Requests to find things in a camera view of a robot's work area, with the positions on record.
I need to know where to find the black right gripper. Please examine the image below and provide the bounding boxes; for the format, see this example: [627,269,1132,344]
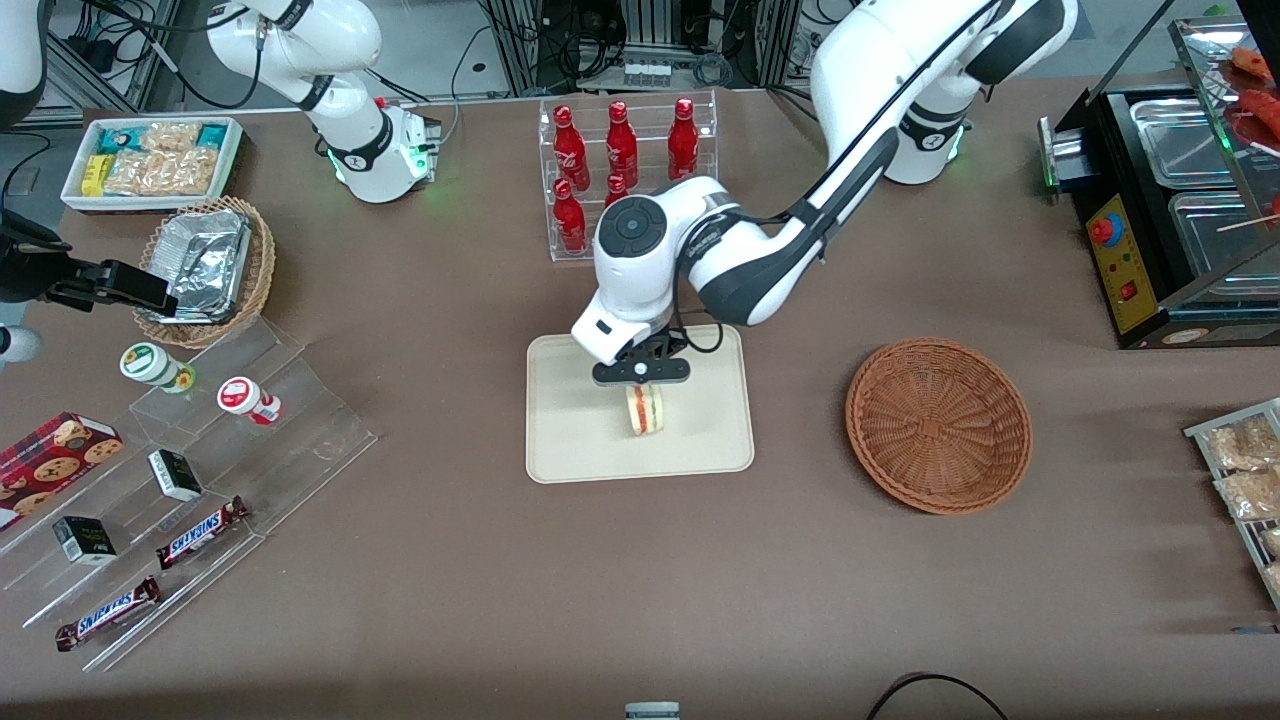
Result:
[0,213,180,314]

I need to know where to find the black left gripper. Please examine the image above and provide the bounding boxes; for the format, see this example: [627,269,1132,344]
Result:
[591,334,692,388]

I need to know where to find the layered sandwich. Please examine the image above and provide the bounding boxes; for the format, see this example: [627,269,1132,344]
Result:
[626,384,668,439]

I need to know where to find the cream plastic tray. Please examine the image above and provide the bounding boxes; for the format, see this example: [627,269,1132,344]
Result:
[526,323,756,486]

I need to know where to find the aluminium foil tray stack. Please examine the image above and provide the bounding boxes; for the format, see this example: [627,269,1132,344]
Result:
[150,209,254,324]

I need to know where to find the light wicker basket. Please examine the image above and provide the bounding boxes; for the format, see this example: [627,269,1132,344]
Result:
[132,195,277,350]

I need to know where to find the brown wicker basket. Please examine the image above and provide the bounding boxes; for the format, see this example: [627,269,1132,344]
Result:
[845,338,1034,517]

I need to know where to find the metal snack rack tray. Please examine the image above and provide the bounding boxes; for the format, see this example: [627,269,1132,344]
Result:
[1184,397,1280,613]

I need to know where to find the green lid sunflower jar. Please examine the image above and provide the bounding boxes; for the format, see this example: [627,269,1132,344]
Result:
[119,342,197,395]

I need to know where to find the white plastic snack bin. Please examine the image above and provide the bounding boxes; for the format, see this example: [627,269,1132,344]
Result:
[60,116,245,215]

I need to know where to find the clear cracker bag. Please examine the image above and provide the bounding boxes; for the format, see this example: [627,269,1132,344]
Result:
[160,147,220,197]
[140,121,202,154]
[104,151,167,197]

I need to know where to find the red lid white jar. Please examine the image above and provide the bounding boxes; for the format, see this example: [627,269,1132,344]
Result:
[217,376,284,427]

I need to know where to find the red tartan cookie box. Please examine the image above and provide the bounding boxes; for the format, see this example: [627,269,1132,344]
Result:
[0,411,125,532]

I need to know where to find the small black box white label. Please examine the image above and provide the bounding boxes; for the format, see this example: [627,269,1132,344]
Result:
[148,449,205,503]

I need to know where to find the clear acrylic stepped shelf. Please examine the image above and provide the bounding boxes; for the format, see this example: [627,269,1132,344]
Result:
[0,318,379,673]

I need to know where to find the black box with gold print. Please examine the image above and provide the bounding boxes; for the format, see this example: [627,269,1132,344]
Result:
[52,516,119,567]

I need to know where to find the clear acrylic bottle rack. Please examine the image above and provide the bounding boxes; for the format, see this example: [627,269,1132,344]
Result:
[538,89,720,265]

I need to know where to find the Snickers chocolate bar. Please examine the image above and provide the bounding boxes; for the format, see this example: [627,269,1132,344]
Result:
[54,576,162,653]
[155,496,252,571]

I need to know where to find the white power strip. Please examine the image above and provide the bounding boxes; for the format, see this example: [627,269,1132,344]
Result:
[619,59,694,92]

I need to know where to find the black food warmer appliance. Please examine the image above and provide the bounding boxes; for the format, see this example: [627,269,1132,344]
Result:
[1037,14,1280,351]

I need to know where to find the stainless steel pan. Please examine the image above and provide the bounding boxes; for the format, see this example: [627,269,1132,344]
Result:
[1128,97,1241,189]
[1167,190,1280,283]

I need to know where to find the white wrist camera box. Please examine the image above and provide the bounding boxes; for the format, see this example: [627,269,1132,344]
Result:
[571,305,651,367]

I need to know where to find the aluminium frame rack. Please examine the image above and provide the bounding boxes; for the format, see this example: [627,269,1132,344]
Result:
[478,0,803,97]

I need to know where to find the black cable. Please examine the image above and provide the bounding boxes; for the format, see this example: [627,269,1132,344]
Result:
[864,671,1012,720]

